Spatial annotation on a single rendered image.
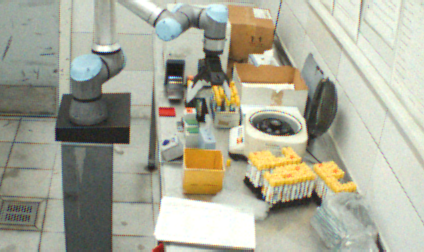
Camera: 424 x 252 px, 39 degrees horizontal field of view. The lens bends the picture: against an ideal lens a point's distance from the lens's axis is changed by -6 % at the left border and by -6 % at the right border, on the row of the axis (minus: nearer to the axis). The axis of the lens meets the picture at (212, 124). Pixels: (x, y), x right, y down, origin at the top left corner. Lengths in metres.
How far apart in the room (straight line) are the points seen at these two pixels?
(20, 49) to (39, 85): 0.29
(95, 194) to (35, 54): 1.87
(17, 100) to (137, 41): 0.92
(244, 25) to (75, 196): 1.25
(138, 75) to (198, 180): 2.24
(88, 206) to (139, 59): 1.87
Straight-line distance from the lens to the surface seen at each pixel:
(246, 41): 3.22
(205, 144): 2.26
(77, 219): 2.60
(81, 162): 2.44
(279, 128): 2.39
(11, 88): 4.35
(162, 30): 2.06
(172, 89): 2.72
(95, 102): 2.37
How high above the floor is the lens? 2.10
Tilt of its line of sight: 28 degrees down
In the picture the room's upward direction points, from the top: 7 degrees clockwise
